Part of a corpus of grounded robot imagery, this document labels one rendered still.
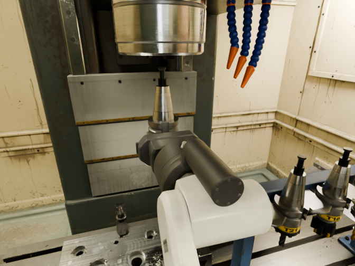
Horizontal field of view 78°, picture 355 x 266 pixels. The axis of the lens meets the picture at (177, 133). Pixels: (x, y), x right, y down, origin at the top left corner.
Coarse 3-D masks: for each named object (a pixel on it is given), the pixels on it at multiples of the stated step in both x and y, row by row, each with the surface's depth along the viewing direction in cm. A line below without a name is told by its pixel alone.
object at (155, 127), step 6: (150, 120) 44; (174, 120) 44; (150, 126) 44; (156, 126) 43; (162, 126) 44; (168, 126) 44; (174, 126) 44; (150, 132) 45; (156, 132) 43; (162, 132) 44
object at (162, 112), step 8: (160, 88) 42; (168, 88) 42; (160, 96) 42; (168, 96) 43; (160, 104) 43; (168, 104) 43; (160, 112) 43; (168, 112) 43; (160, 120) 43; (168, 120) 44
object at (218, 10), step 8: (96, 0) 56; (104, 0) 56; (208, 0) 56; (216, 0) 56; (224, 0) 56; (240, 0) 56; (256, 0) 56; (96, 8) 69; (104, 8) 69; (112, 8) 69; (208, 8) 69; (216, 8) 69; (224, 8) 69
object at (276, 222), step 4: (272, 204) 44; (272, 208) 43; (276, 208) 43; (276, 212) 42; (280, 212) 42; (276, 216) 41; (280, 216) 41; (284, 216) 41; (272, 220) 40; (276, 220) 40; (280, 220) 41; (284, 220) 41; (272, 224) 40; (276, 224) 40; (280, 224) 40
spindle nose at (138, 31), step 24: (120, 0) 32; (144, 0) 31; (168, 0) 31; (192, 0) 32; (120, 24) 34; (144, 24) 32; (168, 24) 32; (192, 24) 33; (120, 48) 36; (144, 48) 33; (168, 48) 33; (192, 48) 35
